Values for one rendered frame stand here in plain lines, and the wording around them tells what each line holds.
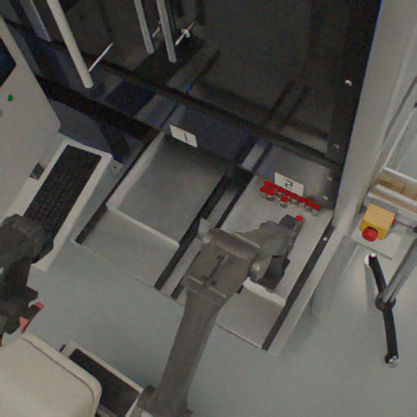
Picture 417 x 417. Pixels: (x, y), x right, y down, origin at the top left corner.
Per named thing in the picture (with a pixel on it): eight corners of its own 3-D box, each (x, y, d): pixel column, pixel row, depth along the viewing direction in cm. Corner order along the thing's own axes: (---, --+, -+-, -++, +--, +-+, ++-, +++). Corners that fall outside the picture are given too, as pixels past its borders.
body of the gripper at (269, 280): (290, 263, 144) (293, 248, 138) (271, 293, 139) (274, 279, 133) (268, 252, 146) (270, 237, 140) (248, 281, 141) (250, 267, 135)
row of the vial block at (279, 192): (265, 186, 167) (265, 178, 163) (319, 212, 162) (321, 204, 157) (261, 192, 166) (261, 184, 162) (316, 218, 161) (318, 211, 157)
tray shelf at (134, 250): (157, 125, 184) (156, 121, 182) (354, 215, 162) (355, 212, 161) (70, 241, 167) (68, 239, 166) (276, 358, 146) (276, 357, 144)
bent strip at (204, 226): (203, 226, 163) (201, 217, 158) (212, 230, 162) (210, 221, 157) (177, 265, 158) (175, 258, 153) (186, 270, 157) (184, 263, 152)
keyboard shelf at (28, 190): (47, 135, 197) (45, 131, 194) (115, 158, 189) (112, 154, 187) (-22, 243, 179) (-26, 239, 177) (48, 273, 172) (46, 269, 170)
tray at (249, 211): (261, 168, 170) (261, 163, 167) (340, 205, 162) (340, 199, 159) (204, 260, 158) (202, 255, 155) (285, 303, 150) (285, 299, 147)
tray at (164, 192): (168, 127, 181) (167, 120, 178) (239, 158, 173) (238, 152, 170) (108, 208, 169) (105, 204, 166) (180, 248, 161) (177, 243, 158)
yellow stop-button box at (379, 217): (368, 208, 152) (372, 196, 146) (392, 220, 150) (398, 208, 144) (357, 230, 149) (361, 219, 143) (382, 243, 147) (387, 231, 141)
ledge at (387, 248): (369, 202, 164) (370, 199, 162) (410, 221, 160) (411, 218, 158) (348, 240, 159) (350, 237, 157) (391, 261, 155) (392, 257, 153)
